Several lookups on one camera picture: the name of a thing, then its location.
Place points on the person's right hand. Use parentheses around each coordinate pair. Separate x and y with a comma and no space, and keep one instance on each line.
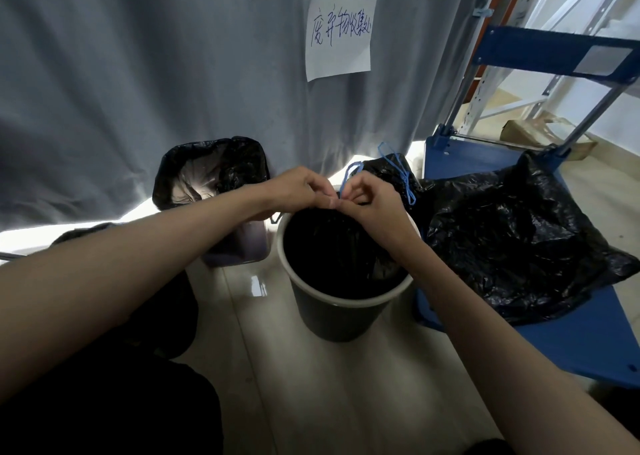
(382,214)

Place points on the person's left hand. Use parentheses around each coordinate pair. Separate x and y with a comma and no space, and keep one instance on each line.
(295,192)

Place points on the person's left thumb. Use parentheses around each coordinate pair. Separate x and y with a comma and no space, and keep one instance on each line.
(327,203)

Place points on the person's right thumb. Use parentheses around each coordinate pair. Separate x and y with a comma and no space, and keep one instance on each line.
(350,208)

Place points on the person's right forearm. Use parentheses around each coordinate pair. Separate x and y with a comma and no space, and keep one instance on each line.
(500,364)

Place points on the person's left forearm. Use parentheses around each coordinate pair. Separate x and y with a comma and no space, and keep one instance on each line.
(125,274)

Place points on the rectangular grey waste bin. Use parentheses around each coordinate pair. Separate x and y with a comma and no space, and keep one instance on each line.
(240,247)

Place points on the round grey bucket white rim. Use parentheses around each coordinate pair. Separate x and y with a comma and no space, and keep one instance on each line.
(340,319)

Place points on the black bin liner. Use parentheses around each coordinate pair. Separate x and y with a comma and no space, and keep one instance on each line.
(220,169)

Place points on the white handwritten paper sign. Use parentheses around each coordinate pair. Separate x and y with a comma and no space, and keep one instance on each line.
(340,37)

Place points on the large crumpled black trash bag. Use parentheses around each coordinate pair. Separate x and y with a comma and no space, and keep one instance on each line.
(515,249)

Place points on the brown cardboard box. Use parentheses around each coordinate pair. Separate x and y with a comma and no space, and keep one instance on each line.
(530,132)

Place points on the grey curtain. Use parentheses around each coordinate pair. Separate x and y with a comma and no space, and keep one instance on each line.
(150,69)

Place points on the small light blue clip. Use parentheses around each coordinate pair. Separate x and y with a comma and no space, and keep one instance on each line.
(482,12)

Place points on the blue platform hand cart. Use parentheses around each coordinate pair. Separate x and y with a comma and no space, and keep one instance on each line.
(590,334)

